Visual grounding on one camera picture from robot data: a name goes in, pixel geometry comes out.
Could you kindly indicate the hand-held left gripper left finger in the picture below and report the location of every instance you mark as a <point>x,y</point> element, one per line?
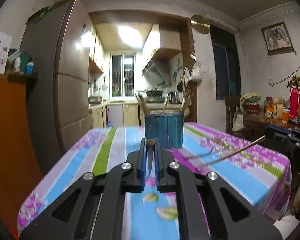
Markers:
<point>143,170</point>

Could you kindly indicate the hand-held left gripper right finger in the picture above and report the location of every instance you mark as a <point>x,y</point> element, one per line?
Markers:
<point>157,170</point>

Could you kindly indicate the brown wooden chopstick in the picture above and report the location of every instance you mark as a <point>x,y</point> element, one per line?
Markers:
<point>146,108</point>
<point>150,155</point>

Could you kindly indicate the blue wooden chopstick holder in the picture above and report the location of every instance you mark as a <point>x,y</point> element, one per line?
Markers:
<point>165,130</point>

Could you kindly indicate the light wooden chopstick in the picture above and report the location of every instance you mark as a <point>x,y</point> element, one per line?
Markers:
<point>183,103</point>
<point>237,151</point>
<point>165,106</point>

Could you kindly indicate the orange cup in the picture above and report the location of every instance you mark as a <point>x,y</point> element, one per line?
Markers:
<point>286,116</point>

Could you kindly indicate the dark wooden side table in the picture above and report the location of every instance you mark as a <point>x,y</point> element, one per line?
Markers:
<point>257,127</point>

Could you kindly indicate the snack boxes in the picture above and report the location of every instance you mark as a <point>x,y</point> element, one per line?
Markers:
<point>275,107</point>

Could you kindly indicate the red thermos flask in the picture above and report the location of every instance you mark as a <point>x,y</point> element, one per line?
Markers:
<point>295,102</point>

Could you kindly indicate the fruit basket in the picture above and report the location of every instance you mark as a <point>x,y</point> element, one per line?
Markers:
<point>251,102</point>

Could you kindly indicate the white bag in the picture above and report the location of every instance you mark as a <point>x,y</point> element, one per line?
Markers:
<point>238,122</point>

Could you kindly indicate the yellow flower bouquet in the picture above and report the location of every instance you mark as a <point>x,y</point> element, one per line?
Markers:
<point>294,81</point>

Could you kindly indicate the dark wooden chair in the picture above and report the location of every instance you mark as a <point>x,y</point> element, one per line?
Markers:
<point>231,105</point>

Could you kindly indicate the blue gas cylinder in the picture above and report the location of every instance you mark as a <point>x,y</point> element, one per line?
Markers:
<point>110,124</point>

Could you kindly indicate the kitchen counter with sink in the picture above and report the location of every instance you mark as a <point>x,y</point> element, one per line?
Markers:
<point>97,116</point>

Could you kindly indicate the striped floral tablecloth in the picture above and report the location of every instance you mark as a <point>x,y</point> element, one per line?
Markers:
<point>72,160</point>

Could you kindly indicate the steel electric kettle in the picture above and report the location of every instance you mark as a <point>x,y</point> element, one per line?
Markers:
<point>174,98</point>

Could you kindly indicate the black wok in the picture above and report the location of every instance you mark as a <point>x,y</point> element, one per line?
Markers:
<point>154,93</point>

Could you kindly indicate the dark window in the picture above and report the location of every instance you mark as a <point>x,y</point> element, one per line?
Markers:
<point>226,65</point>

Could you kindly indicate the silver toaster oven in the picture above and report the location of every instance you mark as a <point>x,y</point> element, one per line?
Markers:
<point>95,99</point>

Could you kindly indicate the hanging black pan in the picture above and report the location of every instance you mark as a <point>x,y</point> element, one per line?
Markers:
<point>180,87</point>

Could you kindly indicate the hanging metal strainer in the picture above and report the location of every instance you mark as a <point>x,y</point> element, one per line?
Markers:
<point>104,87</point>

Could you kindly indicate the barred kitchen window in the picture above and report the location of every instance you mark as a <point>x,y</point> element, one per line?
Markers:
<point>122,76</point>

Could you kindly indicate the steel range hood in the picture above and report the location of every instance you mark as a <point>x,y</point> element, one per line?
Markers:
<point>156,72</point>

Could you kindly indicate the hanging clear plastic bag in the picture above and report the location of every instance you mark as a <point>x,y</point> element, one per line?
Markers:
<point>196,73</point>

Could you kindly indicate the grey refrigerator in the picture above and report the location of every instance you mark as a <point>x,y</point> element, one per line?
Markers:
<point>70,92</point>

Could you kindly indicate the beige cabinet above hood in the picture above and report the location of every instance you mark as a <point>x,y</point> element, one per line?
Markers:
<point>162,42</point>

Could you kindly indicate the square ceiling light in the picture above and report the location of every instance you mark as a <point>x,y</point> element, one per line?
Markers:
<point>131,37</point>

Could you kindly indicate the orange wooden cabinet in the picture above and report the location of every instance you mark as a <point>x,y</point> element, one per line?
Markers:
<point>10,135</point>

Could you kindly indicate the blue jar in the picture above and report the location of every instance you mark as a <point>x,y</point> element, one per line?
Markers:
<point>30,68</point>

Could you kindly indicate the green container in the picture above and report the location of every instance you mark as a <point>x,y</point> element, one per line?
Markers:
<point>25,60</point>

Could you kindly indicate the white bottle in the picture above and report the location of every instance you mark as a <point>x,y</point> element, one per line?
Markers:
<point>17,65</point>

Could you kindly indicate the white microwave oven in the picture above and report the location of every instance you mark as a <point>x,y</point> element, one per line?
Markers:
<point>0,52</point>

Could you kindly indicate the dark green bundle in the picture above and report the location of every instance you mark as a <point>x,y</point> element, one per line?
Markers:
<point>40,12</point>

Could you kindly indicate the framed wall picture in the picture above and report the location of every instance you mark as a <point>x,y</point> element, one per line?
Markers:
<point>277,38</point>

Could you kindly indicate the beige wall cabinets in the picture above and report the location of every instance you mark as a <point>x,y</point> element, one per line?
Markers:
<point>96,52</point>

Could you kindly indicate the round gold wall clock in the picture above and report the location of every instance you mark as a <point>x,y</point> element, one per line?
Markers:
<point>200,24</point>

